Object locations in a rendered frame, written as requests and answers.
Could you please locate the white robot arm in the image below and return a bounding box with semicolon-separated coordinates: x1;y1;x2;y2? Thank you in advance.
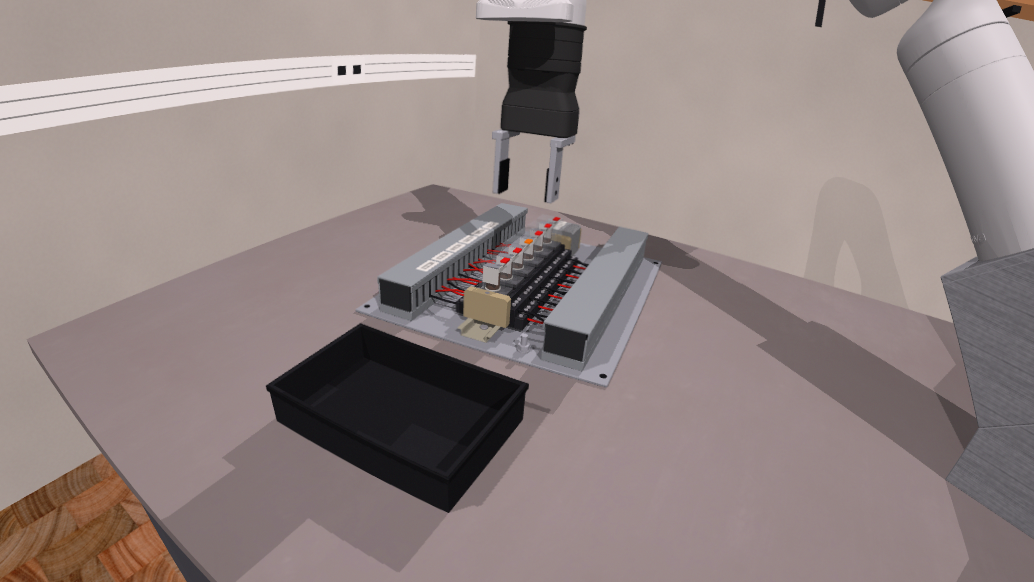
898;0;1034;261

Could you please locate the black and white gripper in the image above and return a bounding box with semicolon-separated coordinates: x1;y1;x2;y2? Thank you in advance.
476;0;587;204

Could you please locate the black rectangular tray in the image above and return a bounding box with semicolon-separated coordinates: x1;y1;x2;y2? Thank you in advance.
266;323;519;513

